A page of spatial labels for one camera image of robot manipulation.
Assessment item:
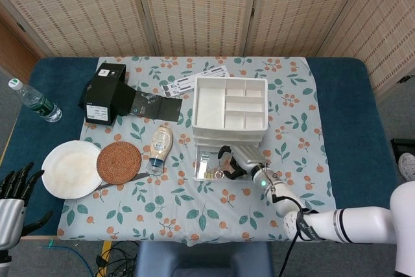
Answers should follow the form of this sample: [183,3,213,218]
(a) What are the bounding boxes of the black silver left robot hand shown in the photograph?
[0,162,54,251]

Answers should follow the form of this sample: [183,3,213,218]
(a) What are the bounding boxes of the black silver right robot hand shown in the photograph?
[217,145,270,182]

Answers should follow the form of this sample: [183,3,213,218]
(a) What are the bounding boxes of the white drawer organizer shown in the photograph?
[191,76,269,154]

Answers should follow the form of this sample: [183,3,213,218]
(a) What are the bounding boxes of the pink round pads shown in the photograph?
[223,159,239,174]

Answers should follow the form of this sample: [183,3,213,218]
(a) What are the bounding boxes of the floral patterned tablecloth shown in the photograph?
[56,55,341,246]

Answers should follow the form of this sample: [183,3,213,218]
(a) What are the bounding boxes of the round white plate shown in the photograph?
[41,139,104,200]

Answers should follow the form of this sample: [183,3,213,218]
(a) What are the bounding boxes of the mayonnaise squeeze bottle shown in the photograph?
[146,125,174,174]

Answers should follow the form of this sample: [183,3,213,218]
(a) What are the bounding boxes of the black folded card insert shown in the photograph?
[118,82,184,124]

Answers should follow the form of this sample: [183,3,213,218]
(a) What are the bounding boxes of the metal knife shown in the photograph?
[95,173,150,191]

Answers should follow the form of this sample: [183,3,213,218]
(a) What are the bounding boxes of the blue padded seat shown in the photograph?
[134,240,275,277]

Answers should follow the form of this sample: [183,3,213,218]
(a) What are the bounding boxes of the dark blue table cover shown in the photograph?
[0,56,411,241]

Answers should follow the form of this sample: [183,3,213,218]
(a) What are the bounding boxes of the clear green-label water bottle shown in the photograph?
[8,78,63,123]

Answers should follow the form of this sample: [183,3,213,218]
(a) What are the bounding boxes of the round woven rattan coaster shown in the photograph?
[96,141,143,183]

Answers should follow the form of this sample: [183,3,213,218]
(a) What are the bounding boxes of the black floor stand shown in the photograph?
[390,138,415,161]

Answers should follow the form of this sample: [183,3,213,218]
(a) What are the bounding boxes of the woven bamboo folding screen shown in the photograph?
[0,0,415,93]

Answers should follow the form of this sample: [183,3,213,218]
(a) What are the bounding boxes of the black cardboard box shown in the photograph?
[78,62,137,126]

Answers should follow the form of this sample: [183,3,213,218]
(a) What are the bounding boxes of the white shoe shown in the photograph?
[397,152,415,190]

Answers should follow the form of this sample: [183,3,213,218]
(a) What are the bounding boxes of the brown wooden door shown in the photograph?
[0,14,38,75]

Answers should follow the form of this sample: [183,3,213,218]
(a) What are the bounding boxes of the blue floor cable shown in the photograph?
[43,240,98,277]

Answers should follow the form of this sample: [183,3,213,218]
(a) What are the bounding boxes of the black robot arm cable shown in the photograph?
[270,173,327,277]

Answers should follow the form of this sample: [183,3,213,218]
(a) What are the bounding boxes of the black floor cables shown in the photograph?
[95,241,140,277]

